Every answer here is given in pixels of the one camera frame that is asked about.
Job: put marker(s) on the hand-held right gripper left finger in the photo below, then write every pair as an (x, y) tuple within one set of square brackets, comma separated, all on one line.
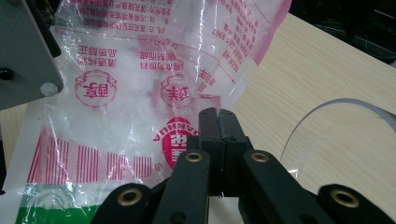
[(214, 155)]

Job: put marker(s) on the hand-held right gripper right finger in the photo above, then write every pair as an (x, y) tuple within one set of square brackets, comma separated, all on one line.
[(233, 149)]

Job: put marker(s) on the red and white plastic bag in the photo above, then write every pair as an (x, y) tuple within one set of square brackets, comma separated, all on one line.
[(124, 77)]

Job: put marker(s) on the clear glass jar with lid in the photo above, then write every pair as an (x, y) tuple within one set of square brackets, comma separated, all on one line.
[(384, 114)]

